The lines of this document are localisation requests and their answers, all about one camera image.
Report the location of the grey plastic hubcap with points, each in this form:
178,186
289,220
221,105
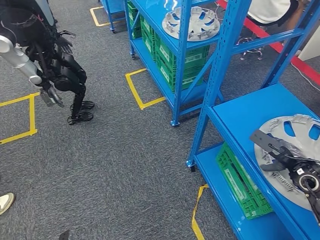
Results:
300,132
197,23

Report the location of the white desk panel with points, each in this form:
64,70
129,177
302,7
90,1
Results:
311,46

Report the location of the person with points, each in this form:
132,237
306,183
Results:
5,202
267,11

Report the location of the standing robot grey hand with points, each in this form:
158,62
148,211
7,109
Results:
52,96

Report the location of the red floor tape line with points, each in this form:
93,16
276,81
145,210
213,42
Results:
305,66

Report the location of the green plastic crate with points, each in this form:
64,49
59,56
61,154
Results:
147,36
172,56
175,79
133,20
240,182

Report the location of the yellow floor tape marking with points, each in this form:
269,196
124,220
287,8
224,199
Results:
196,212
136,92
94,18
32,116

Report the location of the black humanoid robot body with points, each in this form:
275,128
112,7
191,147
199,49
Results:
65,69

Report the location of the blue metal shelf rack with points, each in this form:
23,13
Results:
180,82
237,109
112,6

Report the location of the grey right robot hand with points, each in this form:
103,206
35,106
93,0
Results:
290,152

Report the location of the standing robot silver arm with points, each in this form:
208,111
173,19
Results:
20,59

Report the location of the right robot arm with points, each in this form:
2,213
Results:
316,205

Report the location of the chrome chair base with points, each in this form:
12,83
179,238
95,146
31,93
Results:
250,49

